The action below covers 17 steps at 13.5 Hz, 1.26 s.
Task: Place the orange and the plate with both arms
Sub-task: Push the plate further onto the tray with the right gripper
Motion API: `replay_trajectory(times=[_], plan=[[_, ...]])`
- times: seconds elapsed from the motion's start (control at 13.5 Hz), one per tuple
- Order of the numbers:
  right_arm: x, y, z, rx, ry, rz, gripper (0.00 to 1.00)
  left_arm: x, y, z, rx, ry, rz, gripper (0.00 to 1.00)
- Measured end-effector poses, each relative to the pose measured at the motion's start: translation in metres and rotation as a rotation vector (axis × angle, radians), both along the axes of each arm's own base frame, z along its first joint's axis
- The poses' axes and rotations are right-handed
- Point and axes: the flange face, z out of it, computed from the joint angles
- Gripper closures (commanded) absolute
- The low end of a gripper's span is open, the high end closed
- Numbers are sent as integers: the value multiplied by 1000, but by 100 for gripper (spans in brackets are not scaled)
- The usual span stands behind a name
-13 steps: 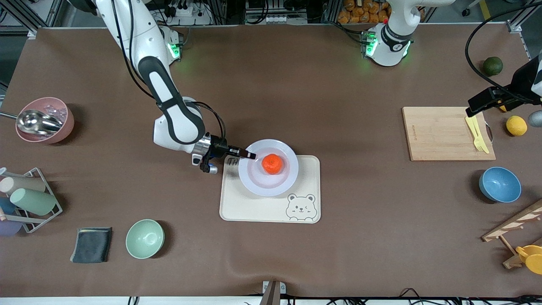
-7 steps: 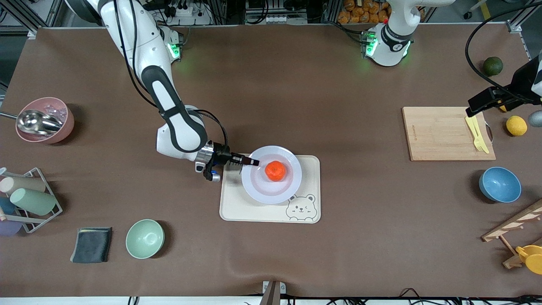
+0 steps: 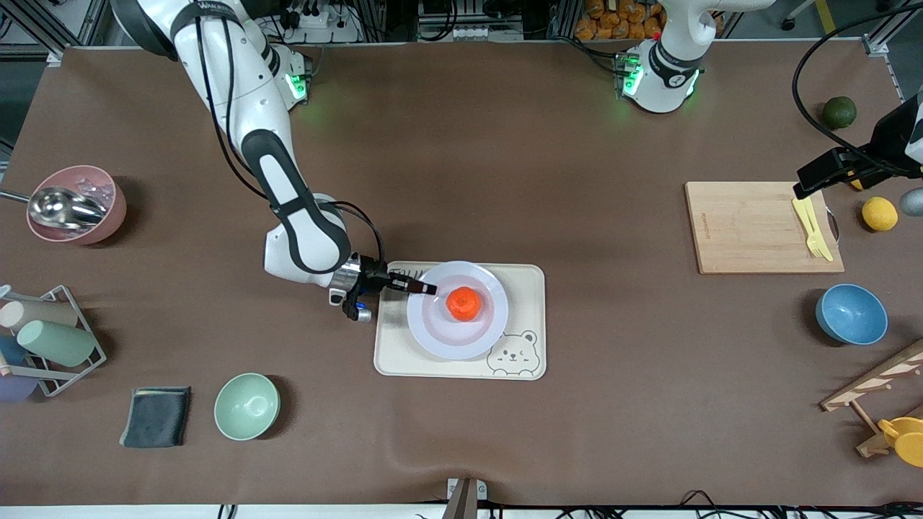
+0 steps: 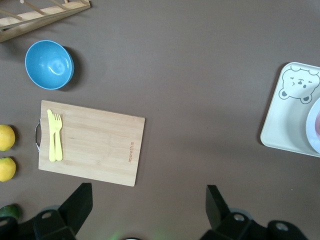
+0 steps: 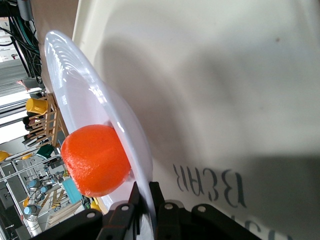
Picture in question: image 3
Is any white power strip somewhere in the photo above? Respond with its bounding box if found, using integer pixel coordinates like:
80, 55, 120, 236
281, 4, 361, 44

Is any mint green cup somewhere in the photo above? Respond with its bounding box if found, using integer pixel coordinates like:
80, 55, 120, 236
17, 319, 97, 368

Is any bag of orange fruit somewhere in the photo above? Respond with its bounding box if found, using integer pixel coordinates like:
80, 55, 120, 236
575, 0, 668, 41

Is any beige cup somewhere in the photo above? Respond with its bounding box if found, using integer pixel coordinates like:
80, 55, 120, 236
0, 299, 79, 332

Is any white round plate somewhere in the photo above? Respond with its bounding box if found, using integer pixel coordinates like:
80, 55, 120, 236
407, 261, 510, 361

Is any yellow mug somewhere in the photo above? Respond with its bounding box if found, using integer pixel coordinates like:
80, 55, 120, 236
878, 417, 923, 468

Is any mint green bowl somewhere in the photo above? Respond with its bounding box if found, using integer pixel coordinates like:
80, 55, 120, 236
213, 373, 281, 442

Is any wooden peg drying rack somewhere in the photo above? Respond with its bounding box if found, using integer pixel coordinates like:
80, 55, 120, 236
820, 339, 923, 458

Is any blue bowl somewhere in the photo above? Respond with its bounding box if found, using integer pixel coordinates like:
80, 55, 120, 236
816, 283, 889, 346

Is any cream bear print tray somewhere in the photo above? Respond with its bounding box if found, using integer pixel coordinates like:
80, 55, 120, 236
374, 261, 547, 381

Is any yellow plastic fork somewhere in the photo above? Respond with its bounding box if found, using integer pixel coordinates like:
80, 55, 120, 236
792, 198, 827, 259

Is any clear ice cube pile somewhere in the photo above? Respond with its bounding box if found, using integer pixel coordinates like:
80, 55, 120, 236
69, 172, 118, 204

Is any white wire cup rack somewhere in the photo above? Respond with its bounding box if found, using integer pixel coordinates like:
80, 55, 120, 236
0, 285, 107, 398

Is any wooden cutting board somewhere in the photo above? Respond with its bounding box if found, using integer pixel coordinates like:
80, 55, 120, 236
684, 181, 845, 275

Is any purple cup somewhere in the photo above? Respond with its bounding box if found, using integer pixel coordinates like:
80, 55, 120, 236
0, 375, 38, 402

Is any pink bowl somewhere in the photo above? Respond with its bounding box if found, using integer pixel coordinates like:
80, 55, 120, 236
27, 165, 128, 246

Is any yellow plastic knife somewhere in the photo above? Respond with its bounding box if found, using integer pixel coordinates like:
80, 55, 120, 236
802, 196, 835, 262

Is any grey power strip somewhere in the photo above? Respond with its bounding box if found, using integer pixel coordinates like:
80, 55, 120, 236
417, 22, 527, 43

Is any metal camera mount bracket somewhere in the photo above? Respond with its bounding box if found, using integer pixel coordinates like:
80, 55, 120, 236
441, 477, 488, 519

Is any dark green lime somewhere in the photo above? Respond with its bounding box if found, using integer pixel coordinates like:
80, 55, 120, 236
823, 96, 858, 131

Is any orange mandarin fruit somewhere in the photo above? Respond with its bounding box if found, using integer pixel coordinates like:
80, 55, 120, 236
446, 286, 482, 322

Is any dark grey folded cloth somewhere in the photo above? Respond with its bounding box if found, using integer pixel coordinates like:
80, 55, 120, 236
119, 386, 193, 449

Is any shiny metal scoop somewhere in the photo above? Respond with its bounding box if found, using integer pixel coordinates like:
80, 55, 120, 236
0, 187, 109, 231

